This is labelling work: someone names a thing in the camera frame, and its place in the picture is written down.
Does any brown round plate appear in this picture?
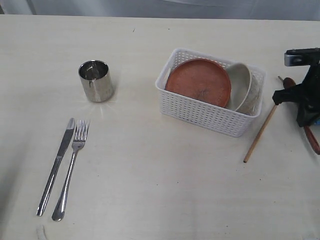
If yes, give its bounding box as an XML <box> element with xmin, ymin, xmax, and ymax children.
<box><xmin>165</xmin><ymin>58</ymin><xmax>232</xmax><ymax>108</ymax></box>

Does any brown wooden spoon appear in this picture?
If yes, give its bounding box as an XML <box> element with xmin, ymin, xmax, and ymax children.
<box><xmin>283</xmin><ymin>77</ymin><xmax>320</xmax><ymax>155</ymax></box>

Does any stainless steel cup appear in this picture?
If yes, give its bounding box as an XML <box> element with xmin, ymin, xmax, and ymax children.
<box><xmin>78</xmin><ymin>60</ymin><xmax>114</xmax><ymax>103</ymax></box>

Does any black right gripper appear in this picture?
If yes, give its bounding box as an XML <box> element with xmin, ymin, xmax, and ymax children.
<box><xmin>272</xmin><ymin>58</ymin><xmax>320</xmax><ymax>127</ymax></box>

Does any white perforated plastic basket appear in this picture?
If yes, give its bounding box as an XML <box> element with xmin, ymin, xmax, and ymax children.
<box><xmin>155</xmin><ymin>47</ymin><xmax>267</xmax><ymax>138</ymax></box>

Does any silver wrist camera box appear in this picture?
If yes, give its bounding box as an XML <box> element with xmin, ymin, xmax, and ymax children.
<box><xmin>284</xmin><ymin>47</ymin><xmax>320</xmax><ymax>67</ymax></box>

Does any white ceramic patterned bowl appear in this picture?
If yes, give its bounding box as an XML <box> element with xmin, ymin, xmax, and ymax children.
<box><xmin>225</xmin><ymin>63</ymin><xmax>260</xmax><ymax>115</ymax></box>

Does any stainless steel fork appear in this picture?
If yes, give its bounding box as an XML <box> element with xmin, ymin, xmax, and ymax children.
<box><xmin>51</xmin><ymin>120</ymin><xmax>90</xmax><ymax>222</ymax></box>

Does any stainless steel knife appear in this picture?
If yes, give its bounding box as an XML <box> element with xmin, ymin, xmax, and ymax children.
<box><xmin>36</xmin><ymin>117</ymin><xmax>75</xmax><ymax>216</ymax></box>

